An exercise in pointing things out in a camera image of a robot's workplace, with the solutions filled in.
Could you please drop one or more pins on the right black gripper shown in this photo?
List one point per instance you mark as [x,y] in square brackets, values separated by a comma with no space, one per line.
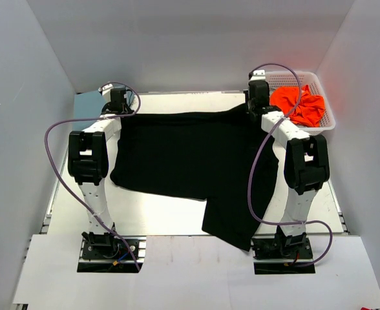
[248,108]

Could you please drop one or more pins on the folded blue-grey t-shirt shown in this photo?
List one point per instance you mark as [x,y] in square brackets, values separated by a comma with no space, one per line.
[88,105]

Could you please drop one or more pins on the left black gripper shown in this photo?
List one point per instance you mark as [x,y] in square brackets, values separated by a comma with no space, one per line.
[129,110]

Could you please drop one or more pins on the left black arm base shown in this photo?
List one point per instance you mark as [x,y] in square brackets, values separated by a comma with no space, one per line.
[104,253]

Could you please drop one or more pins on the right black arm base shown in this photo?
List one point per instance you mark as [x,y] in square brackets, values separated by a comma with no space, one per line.
[282,255]

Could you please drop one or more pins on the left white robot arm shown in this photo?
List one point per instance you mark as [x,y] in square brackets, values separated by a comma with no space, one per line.
[88,161]

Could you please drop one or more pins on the black t-shirt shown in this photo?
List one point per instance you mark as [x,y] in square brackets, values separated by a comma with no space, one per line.
[210,156]

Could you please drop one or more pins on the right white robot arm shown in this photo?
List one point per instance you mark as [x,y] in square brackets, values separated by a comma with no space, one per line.
[306,164]

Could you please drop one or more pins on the crumpled orange t-shirt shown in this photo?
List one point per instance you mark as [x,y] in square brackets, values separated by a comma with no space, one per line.
[310,110]

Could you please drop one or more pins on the white plastic basket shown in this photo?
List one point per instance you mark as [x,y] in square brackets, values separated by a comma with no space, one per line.
[278,79]

